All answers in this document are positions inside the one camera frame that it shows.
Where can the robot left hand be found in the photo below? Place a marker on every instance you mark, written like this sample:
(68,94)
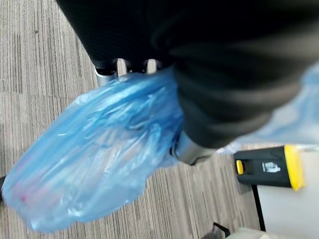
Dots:
(224,62)

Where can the blue plastic garbage bag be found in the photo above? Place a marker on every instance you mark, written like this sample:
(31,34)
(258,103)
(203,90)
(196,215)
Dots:
(99,149)

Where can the black bin with yellow rim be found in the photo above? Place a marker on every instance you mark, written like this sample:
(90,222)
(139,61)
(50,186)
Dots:
(261,169)

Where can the white tea table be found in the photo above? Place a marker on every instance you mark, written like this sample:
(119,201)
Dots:
(289,209)

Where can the beige seat cushion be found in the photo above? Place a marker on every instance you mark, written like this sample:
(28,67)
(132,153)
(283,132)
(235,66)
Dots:
(274,234)

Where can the black bracket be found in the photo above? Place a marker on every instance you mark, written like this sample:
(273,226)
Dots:
(220,230)

